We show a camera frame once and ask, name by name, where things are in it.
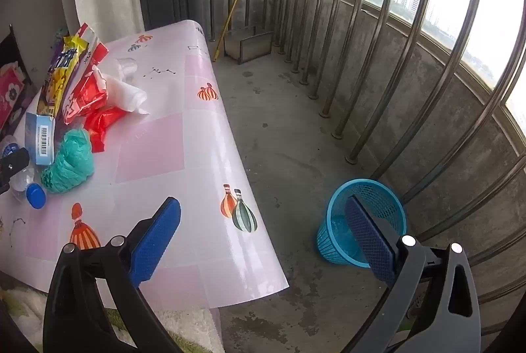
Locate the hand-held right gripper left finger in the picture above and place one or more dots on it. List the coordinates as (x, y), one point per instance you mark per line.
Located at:
(154, 242)

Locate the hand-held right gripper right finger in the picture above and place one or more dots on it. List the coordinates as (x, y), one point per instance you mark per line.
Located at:
(370, 240)

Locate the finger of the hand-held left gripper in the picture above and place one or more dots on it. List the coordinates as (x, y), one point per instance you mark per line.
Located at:
(14, 164)

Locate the clear bottle with blue cap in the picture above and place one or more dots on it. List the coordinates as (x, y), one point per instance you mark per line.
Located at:
(31, 188)

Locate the light blue carton box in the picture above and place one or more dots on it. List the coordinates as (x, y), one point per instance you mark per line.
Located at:
(41, 139)

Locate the green plastic bag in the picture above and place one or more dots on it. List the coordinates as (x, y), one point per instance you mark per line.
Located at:
(70, 162)

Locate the red plastic wrapper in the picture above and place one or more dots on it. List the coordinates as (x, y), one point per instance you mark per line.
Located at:
(100, 123)

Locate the yellow snack packet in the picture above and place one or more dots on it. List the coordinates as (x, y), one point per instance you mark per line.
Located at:
(61, 75)

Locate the red and white candy bag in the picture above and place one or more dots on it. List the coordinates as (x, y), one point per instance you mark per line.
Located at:
(84, 65)

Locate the white foam sheet roll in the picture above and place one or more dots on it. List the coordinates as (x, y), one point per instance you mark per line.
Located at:
(125, 94)

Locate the clear plastic cup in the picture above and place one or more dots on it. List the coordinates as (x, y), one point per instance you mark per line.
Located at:
(127, 68)

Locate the pink floral blanket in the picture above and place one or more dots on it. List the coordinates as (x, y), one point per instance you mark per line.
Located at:
(10, 90)

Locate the pink checked balloon tablecloth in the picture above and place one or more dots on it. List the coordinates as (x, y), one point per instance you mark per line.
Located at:
(172, 155)

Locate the black board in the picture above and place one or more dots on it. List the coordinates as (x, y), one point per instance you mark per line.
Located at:
(10, 45)

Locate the pile of colourful bags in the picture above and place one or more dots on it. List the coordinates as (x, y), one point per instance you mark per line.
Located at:
(61, 37)

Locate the metal balcony railing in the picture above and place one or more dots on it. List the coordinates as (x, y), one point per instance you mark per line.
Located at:
(382, 16)

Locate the metal dustpan frame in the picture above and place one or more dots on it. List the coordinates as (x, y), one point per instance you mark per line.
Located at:
(250, 45)

